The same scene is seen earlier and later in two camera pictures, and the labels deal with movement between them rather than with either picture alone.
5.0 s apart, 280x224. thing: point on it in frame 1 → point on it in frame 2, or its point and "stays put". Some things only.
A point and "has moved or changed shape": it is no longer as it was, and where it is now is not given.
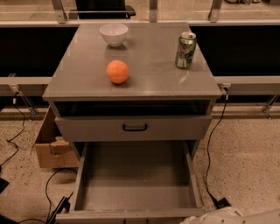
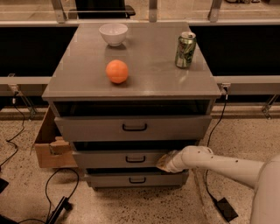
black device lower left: [65, 204] stays put
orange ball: [117, 71] stays put
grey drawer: [134, 182] has moved or changed shape
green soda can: [185, 49] stays put
